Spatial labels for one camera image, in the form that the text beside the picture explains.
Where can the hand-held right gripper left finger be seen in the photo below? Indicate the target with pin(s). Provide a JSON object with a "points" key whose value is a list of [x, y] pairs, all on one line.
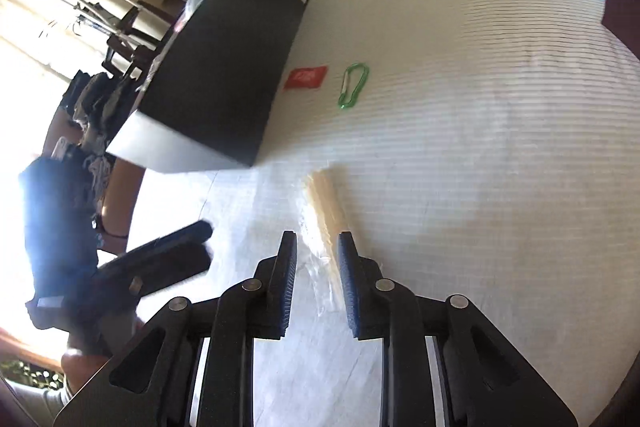
{"points": [[282, 292]]}

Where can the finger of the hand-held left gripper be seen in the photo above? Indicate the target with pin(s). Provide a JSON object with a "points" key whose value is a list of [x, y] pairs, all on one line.
{"points": [[175, 238], [170, 269]]}

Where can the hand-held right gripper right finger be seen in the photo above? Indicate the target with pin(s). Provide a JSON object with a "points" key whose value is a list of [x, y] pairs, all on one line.
{"points": [[352, 297]]}

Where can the clear bag of beige sticks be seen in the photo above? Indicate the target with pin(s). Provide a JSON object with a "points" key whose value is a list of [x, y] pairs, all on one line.
{"points": [[325, 207]]}

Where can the black storage box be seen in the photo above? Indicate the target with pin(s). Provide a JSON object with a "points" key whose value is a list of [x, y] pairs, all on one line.
{"points": [[225, 72]]}

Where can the striped cloth covered desktop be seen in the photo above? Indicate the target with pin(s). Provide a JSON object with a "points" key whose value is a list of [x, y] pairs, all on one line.
{"points": [[475, 157]]}

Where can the person's left hand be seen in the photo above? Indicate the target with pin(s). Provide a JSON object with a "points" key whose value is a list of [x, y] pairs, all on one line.
{"points": [[82, 369]]}

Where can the pile of dark clothes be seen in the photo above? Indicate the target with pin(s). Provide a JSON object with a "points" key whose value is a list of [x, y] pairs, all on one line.
{"points": [[95, 117]]}

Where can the dark wooden chair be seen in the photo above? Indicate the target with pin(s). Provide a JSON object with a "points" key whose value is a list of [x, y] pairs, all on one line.
{"points": [[135, 42]]}

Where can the green carabiner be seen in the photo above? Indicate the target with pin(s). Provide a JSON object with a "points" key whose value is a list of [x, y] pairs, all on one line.
{"points": [[345, 99]]}

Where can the red sauce packet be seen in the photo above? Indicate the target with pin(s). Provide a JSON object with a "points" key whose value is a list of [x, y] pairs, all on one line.
{"points": [[306, 77]]}

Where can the dark brown box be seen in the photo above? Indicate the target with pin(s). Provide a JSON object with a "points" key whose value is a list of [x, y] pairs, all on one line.
{"points": [[625, 7]]}

